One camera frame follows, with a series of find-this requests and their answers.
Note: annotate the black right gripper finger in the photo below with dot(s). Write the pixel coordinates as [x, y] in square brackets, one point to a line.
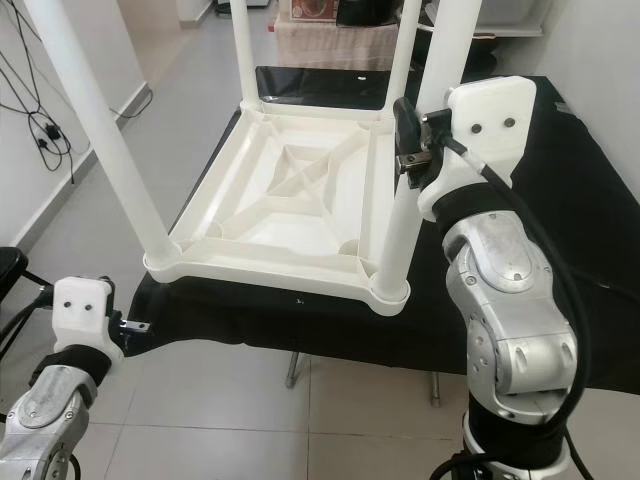
[408, 125]

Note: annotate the white plastic table leg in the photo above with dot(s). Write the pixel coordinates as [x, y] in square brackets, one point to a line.
[403, 50]
[100, 130]
[244, 50]
[400, 240]

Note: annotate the white plastic children table top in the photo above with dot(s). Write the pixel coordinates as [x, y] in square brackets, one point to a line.
[290, 180]

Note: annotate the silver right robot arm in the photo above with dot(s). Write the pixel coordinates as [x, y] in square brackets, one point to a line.
[510, 300]

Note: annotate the red printed box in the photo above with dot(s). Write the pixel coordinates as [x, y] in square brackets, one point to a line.
[313, 10]

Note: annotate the grey metal table leg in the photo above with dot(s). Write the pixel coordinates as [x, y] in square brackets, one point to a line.
[295, 368]
[435, 388]

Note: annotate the black round dish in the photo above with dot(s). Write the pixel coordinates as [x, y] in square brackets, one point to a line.
[230, 10]

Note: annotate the black table cloth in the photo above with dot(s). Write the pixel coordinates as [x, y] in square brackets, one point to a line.
[580, 330]

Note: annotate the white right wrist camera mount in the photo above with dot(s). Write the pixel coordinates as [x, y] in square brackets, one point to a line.
[490, 120]

